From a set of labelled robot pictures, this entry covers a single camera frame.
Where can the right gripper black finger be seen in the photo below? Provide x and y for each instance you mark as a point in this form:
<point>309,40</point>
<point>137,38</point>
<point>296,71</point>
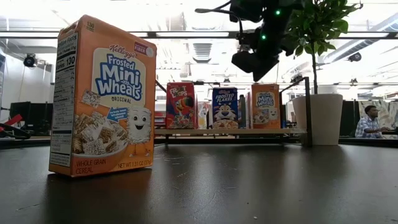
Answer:
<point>245,62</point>

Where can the Frosted Mini Wheats cereal box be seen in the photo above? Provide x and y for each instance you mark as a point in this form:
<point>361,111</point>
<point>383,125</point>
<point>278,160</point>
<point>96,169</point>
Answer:
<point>265,105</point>
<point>102,93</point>

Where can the Frosted Flakes cereal box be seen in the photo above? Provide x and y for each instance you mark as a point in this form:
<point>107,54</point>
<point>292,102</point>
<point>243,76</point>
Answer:
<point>225,109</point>

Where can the Froot Loops cereal box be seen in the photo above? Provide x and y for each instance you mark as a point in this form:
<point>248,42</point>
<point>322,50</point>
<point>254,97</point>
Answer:
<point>180,105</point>

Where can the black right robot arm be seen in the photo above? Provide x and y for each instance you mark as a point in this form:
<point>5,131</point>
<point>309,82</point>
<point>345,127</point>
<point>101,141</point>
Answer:
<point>276,25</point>

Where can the ceiling air vent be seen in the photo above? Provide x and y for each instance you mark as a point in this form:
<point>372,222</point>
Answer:
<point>202,53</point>

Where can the green leafy plant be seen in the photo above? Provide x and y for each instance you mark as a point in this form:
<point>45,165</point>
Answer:
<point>323,25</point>

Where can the white plant pot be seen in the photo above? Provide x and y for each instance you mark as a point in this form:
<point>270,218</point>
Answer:
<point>317,118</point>

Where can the person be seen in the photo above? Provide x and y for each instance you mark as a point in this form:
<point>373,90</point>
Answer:
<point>368,126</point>

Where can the black monitor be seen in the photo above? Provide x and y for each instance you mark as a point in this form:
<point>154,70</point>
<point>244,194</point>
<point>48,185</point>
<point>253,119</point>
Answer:
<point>31,115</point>

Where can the red object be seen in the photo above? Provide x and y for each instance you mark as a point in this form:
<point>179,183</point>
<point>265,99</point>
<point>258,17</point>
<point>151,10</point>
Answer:
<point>11,120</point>

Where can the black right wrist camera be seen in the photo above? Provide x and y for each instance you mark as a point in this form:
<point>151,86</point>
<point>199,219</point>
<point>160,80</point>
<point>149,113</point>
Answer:
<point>245,11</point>

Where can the wooden shelf with black frame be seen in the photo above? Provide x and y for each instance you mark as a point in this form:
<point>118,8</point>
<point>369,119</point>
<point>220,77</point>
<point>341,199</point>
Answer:
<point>217,131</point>

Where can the black ceiling camera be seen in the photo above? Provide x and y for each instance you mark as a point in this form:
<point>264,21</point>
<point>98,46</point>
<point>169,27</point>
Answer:
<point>30,60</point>
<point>355,57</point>

